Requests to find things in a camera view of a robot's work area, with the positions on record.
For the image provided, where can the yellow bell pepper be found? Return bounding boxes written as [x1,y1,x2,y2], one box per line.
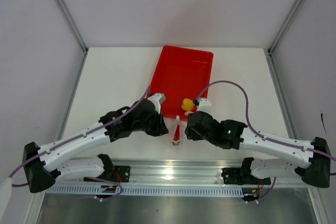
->
[181,99,194,111]

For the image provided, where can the red chili pepper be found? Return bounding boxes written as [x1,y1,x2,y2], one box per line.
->
[172,125,181,146]

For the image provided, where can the clear zip top bag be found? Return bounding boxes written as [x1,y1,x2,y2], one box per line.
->
[165,115,186,146]

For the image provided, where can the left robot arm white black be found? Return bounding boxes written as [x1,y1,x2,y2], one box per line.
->
[23,93,168,193]

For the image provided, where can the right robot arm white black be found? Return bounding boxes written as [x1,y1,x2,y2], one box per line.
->
[185,112,331,188]

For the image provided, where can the pale egg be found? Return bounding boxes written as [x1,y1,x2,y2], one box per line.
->
[184,111,194,116]

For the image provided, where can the red plastic tray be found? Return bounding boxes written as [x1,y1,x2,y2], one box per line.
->
[151,45,214,121]

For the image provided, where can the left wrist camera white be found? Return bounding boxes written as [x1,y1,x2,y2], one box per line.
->
[147,93,166,114]

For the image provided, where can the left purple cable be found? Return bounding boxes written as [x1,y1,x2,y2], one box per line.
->
[7,85,152,203]

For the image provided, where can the purple cable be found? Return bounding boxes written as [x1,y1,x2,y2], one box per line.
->
[7,85,152,203]
[193,80,336,175]

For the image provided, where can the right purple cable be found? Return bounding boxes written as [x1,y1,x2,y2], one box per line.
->
[193,80,336,175]

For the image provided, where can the aluminium mounting rail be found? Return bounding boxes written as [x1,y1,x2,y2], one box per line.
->
[36,157,321,188]

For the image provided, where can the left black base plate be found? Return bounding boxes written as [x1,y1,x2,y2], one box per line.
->
[97,166,131,183]

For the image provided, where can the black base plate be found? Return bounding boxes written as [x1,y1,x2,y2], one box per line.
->
[97,166,131,183]
[221,157,271,186]

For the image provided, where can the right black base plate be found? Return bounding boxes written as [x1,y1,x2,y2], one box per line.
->
[221,157,271,186]

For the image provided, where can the slotted cable duct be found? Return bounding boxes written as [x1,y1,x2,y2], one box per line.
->
[46,184,257,198]

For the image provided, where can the left aluminium frame post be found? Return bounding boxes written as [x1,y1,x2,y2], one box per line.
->
[54,0,88,54]

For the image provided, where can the aluminium frame post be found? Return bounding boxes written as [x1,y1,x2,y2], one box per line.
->
[54,0,88,54]
[267,0,305,57]

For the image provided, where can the right aluminium frame post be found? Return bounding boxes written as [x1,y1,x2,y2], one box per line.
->
[267,0,305,57]

